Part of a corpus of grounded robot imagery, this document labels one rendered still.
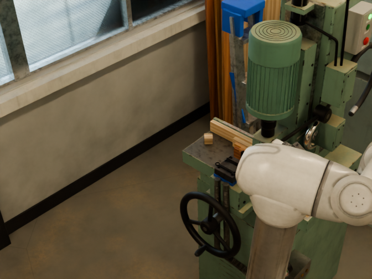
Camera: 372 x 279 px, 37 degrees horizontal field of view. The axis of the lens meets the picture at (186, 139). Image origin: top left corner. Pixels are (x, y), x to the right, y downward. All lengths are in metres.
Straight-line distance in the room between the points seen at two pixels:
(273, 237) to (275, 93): 0.71
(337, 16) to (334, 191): 0.94
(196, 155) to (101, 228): 1.15
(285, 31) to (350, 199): 0.86
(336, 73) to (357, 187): 0.93
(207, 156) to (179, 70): 1.46
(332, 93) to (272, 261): 0.87
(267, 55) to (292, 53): 0.08
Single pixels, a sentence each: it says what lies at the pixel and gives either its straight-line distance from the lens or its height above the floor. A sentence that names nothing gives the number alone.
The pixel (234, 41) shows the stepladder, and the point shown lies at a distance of 2.86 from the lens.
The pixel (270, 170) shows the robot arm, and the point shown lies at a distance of 1.22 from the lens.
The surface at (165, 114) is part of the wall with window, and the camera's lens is 3.69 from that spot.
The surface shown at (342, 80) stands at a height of 1.27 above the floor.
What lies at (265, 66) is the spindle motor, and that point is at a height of 1.38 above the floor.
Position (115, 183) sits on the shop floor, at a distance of 3.49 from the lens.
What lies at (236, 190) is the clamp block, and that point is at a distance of 2.00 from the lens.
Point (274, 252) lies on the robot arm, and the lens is 1.39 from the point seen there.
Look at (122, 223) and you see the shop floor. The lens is 3.24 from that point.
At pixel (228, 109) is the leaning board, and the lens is 3.67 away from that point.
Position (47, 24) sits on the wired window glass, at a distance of 2.96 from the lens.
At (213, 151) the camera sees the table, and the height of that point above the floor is 0.90.
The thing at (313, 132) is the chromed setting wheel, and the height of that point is 1.06.
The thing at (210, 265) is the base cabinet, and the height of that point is 0.30.
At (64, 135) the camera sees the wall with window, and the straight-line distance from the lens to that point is 3.20.
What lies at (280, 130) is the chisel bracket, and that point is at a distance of 2.17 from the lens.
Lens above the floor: 2.34
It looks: 38 degrees down
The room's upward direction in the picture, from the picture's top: 2 degrees counter-clockwise
